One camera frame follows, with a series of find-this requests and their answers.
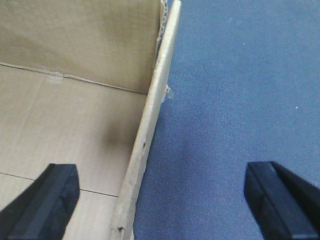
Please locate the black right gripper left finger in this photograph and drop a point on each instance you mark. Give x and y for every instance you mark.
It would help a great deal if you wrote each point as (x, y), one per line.
(43, 210)

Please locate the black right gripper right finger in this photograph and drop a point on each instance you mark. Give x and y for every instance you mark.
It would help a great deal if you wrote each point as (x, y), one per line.
(284, 205)

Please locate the brown cardboard carton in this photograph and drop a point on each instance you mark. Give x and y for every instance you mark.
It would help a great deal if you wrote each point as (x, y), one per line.
(82, 82)

